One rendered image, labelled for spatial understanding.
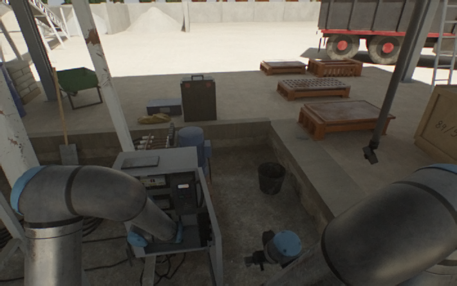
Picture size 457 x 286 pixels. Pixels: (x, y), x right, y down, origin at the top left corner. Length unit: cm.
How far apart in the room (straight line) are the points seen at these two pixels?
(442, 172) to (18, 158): 95
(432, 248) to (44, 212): 68
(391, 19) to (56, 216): 889
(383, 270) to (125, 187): 51
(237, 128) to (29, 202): 315
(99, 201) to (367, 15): 873
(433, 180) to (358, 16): 854
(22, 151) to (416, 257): 88
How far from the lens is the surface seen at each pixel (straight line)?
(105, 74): 162
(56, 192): 62
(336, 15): 892
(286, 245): 91
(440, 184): 45
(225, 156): 347
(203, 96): 357
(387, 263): 40
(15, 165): 87
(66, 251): 67
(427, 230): 40
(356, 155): 322
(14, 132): 83
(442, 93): 356
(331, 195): 248
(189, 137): 185
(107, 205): 60
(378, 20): 894
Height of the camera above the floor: 189
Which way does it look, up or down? 30 degrees down
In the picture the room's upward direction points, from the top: 1 degrees counter-clockwise
